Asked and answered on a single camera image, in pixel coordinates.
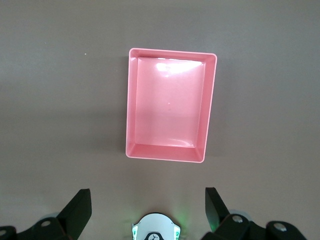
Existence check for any pink plastic box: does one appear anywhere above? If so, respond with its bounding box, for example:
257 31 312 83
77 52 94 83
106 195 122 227
124 47 218 164

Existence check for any brown table mat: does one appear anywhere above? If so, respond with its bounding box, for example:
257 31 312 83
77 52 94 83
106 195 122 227
0 0 320 240

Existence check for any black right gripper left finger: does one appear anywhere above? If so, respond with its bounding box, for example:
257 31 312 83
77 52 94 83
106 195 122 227
0 188 93 240

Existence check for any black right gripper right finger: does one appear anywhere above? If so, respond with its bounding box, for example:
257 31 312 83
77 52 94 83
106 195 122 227
203 186 307 240

